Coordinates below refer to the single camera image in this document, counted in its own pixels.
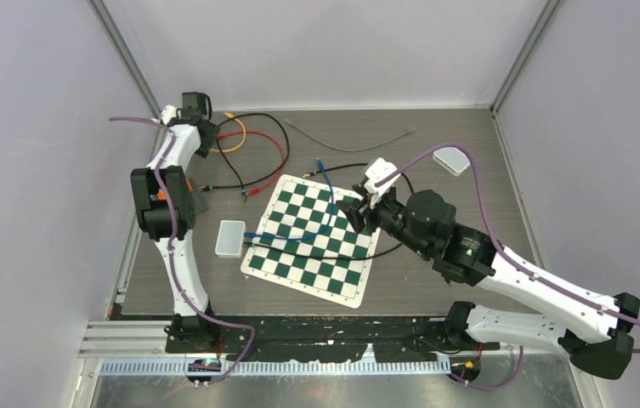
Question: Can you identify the yellow ethernet cable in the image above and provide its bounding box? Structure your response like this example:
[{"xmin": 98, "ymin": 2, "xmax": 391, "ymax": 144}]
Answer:
[{"xmin": 209, "ymin": 111, "xmax": 247, "ymax": 154}]

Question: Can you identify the purple cable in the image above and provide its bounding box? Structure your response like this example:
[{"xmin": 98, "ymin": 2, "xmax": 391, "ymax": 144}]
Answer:
[
  {"xmin": 109, "ymin": 116, "xmax": 257, "ymax": 385},
  {"xmin": 372, "ymin": 143, "xmax": 640, "ymax": 391}
]

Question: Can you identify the orange toy on grey plate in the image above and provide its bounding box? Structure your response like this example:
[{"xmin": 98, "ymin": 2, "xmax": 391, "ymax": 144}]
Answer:
[{"xmin": 150, "ymin": 174, "xmax": 209, "ymax": 218}]

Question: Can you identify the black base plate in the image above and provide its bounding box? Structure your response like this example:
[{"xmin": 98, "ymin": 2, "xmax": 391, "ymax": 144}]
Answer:
[{"xmin": 164, "ymin": 315, "xmax": 481, "ymax": 363}]

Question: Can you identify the red ethernet cable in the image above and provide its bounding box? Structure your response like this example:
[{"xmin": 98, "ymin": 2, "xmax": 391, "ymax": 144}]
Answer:
[{"xmin": 211, "ymin": 130, "xmax": 287, "ymax": 196}]

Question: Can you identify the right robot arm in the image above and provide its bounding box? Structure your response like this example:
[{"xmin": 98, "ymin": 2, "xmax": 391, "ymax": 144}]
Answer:
[{"xmin": 337, "ymin": 189, "xmax": 640, "ymax": 380}]

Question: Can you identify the blue ethernet cable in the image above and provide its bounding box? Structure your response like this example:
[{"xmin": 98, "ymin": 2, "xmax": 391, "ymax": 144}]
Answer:
[{"xmin": 243, "ymin": 157, "xmax": 337, "ymax": 243}]

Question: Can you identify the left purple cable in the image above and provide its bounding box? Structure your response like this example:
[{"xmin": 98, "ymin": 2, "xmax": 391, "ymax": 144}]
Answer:
[{"xmin": 109, "ymin": 116, "xmax": 257, "ymax": 385}]

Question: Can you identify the grey ethernet cable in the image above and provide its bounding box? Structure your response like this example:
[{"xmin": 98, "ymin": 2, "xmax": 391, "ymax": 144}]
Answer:
[{"xmin": 285, "ymin": 118, "xmax": 417, "ymax": 154}]

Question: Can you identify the white switch box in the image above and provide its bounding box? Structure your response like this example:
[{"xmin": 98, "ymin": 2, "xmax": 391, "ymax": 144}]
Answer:
[
  {"xmin": 433, "ymin": 147, "xmax": 471, "ymax": 177},
  {"xmin": 214, "ymin": 220, "xmax": 246, "ymax": 258}
]

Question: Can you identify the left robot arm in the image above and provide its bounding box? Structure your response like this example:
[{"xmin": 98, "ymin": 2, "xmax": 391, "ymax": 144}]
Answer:
[{"xmin": 130, "ymin": 92, "xmax": 220, "ymax": 352}]

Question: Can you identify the black ethernet cable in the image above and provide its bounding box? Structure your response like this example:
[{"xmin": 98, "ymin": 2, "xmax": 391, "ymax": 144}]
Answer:
[
  {"xmin": 243, "ymin": 163, "xmax": 416, "ymax": 263},
  {"xmin": 201, "ymin": 113, "xmax": 291, "ymax": 193}
]

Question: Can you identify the green white chessboard mat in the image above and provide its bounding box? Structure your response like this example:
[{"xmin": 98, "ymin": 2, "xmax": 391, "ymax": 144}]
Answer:
[{"xmin": 241, "ymin": 175, "xmax": 380, "ymax": 309}]

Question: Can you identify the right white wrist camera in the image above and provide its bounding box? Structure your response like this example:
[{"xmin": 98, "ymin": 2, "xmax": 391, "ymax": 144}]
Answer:
[{"xmin": 360, "ymin": 157, "xmax": 400, "ymax": 209}]

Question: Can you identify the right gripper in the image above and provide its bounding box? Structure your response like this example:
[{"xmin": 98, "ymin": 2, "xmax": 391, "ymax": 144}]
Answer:
[{"xmin": 335, "ymin": 184, "xmax": 432, "ymax": 258}]

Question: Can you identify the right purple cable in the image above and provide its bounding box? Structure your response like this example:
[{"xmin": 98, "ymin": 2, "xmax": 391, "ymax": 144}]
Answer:
[{"xmin": 372, "ymin": 143, "xmax": 640, "ymax": 391}]

